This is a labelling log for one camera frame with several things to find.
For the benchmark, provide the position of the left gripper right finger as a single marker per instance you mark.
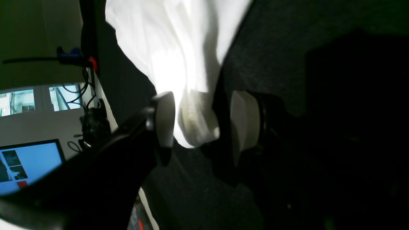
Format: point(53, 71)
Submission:
point(342, 167)

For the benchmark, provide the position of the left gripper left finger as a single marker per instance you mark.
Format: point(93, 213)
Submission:
point(96, 189)

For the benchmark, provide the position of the white printed t-shirt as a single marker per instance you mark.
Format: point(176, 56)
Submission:
point(180, 45)

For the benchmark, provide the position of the computer monitor blue screen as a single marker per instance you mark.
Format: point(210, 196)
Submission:
point(24, 164)

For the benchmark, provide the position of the black table cloth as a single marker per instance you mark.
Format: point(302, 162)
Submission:
point(342, 60)

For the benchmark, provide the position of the red black clamp far left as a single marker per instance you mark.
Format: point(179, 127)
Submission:
point(94, 63)

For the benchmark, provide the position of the blue clamp far left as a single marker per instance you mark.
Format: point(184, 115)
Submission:
point(74, 57)

